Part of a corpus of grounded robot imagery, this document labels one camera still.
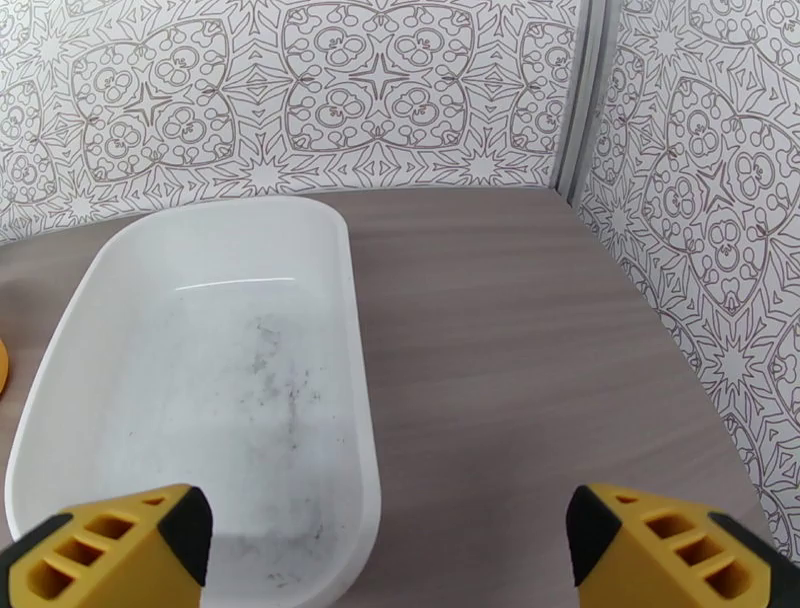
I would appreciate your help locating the aluminium frame post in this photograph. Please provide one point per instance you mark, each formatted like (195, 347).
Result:
(584, 94)

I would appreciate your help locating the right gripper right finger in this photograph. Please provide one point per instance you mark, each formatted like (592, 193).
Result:
(662, 556)

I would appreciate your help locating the white plastic container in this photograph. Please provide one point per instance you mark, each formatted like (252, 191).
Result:
(187, 375)

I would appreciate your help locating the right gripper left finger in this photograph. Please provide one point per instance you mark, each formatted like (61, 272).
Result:
(112, 556)

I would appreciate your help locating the yellow plastic container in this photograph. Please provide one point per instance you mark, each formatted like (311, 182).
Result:
(3, 369)

